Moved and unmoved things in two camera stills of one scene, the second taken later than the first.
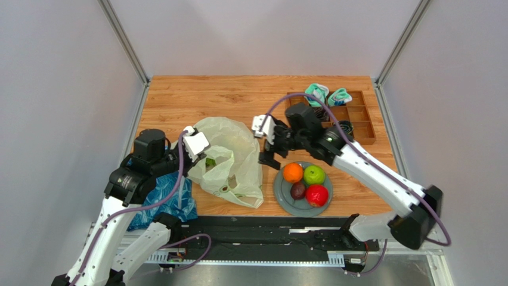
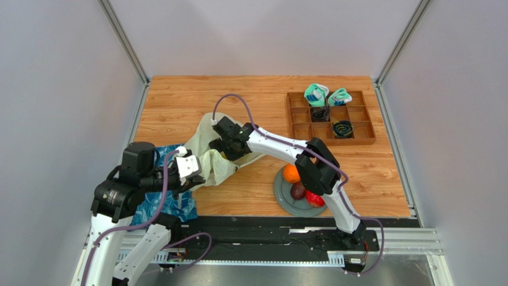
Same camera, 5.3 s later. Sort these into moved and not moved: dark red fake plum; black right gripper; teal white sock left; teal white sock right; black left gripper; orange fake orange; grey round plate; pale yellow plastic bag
Moved: black right gripper; pale yellow plastic bag; black left gripper
Not moved: dark red fake plum; teal white sock left; teal white sock right; grey round plate; orange fake orange
